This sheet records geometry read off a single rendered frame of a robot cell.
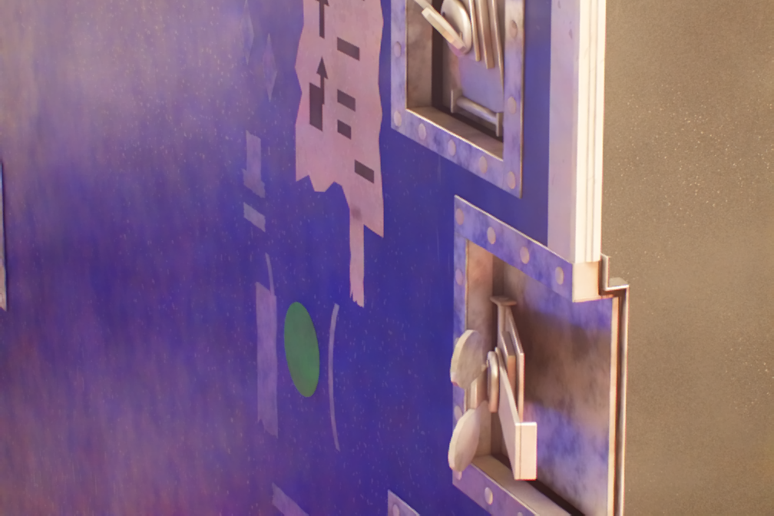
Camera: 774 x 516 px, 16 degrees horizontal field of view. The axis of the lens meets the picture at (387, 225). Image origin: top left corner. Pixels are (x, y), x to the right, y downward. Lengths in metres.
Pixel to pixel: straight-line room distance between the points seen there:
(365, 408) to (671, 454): 1.05
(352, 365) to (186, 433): 0.26
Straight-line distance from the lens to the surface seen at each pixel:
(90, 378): 1.69
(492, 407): 1.12
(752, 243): 2.28
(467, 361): 1.10
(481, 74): 1.14
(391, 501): 1.26
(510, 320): 1.13
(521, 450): 1.05
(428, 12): 1.10
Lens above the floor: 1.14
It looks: 16 degrees down
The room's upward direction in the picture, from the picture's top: straight up
